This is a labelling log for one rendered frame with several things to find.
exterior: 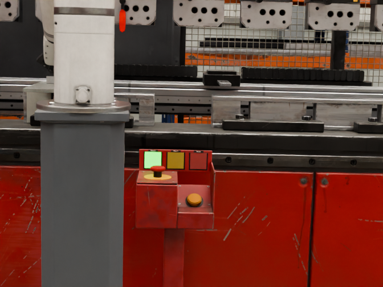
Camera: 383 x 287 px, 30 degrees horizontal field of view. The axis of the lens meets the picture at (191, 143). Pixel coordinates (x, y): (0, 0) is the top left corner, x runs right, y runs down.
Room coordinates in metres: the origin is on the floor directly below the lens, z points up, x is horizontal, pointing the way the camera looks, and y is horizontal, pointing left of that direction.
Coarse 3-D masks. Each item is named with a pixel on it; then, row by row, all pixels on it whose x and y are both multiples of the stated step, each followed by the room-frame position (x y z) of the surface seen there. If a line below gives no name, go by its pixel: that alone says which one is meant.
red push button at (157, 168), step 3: (156, 165) 1.85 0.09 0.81; (159, 165) 1.85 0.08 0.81; (150, 168) 1.83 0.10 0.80; (153, 168) 1.82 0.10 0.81; (156, 168) 1.82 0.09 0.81; (159, 168) 1.82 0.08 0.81; (162, 168) 1.82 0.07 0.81; (153, 171) 1.83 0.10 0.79; (156, 171) 1.82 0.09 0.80; (159, 171) 1.82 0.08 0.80; (153, 174) 1.83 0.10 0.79; (156, 174) 1.83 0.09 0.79; (159, 174) 1.83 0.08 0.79; (156, 177) 1.82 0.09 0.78; (159, 177) 1.83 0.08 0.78
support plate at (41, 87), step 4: (36, 84) 2.02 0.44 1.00; (40, 84) 2.02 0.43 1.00; (44, 84) 2.02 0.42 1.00; (48, 84) 2.03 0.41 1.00; (52, 84) 2.03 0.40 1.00; (24, 88) 1.88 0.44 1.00; (28, 88) 1.88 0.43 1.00; (32, 88) 1.88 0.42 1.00; (36, 88) 1.88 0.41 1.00; (40, 88) 1.88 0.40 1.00; (44, 88) 1.89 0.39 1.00; (48, 88) 1.89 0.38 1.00; (52, 88) 1.90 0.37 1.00; (40, 92) 1.88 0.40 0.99; (44, 92) 1.88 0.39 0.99; (48, 92) 1.88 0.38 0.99; (52, 92) 1.88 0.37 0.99
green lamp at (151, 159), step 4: (148, 152) 1.92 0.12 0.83; (152, 152) 1.92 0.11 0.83; (156, 152) 1.92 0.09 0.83; (160, 152) 1.92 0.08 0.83; (148, 156) 1.92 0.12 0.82; (152, 156) 1.92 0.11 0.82; (156, 156) 1.92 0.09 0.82; (160, 156) 1.92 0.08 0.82; (148, 160) 1.92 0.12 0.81; (152, 160) 1.92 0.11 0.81; (156, 160) 1.92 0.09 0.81; (160, 160) 1.92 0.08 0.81; (148, 164) 1.92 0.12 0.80; (152, 164) 1.92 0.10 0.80; (156, 164) 1.92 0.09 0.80; (160, 164) 1.92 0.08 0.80
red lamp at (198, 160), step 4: (192, 156) 1.92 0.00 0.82; (196, 156) 1.92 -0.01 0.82; (200, 156) 1.92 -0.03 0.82; (204, 156) 1.92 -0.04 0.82; (192, 160) 1.92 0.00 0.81; (196, 160) 1.92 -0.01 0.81; (200, 160) 1.92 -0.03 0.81; (204, 160) 1.92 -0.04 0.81; (192, 164) 1.92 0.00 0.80; (196, 164) 1.92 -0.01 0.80; (200, 164) 1.92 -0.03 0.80; (204, 164) 1.92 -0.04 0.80; (192, 168) 1.92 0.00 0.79; (196, 168) 1.92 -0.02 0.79; (200, 168) 1.92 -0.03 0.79; (204, 168) 1.92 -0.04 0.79
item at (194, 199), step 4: (188, 196) 1.84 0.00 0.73; (192, 196) 1.84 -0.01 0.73; (196, 196) 1.84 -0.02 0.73; (200, 196) 1.84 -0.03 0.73; (188, 200) 1.83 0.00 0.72; (192, 200) 1.83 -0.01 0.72; (196, 200) 1.83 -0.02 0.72; (200, 200) 1.83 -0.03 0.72; (192, 204) 1.83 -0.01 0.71; (196, 204) 1.83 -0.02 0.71
